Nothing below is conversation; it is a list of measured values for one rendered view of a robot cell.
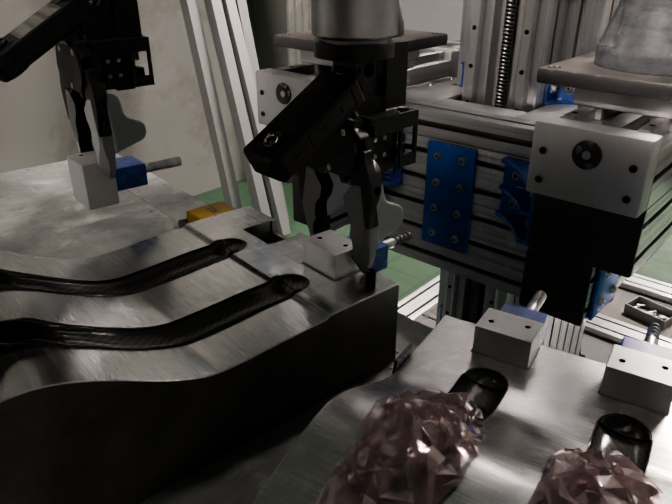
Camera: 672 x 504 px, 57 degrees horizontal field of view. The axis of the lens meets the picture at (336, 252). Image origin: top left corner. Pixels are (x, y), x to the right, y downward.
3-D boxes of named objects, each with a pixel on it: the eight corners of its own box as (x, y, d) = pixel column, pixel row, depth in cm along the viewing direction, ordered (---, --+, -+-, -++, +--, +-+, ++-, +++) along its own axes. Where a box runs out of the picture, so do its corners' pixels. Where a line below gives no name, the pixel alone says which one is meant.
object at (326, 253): (393, 249, 71) (395, 206, 69) (425, 264, 68) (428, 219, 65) (303, 285, 64) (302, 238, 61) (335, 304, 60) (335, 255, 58)
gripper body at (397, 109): (417, 170, 59) (425, 39, 54) (351, 191, 54) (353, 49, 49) (363, 152, 65) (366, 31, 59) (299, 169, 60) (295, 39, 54)
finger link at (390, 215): (419, 261, 60) (405, 168, 58) (376, 280, 57) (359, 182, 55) (397, 258, 63) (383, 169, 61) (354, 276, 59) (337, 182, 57)
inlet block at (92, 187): (173, 175, 82) (168, 136, 80) (191, 185, 79) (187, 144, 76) (74, 198, 74) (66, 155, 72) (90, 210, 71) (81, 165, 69)
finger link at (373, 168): (390, 226, 56) (374, 128, 53) (378, 230, 55) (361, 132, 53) (356, 223, 59) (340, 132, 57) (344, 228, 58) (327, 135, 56)
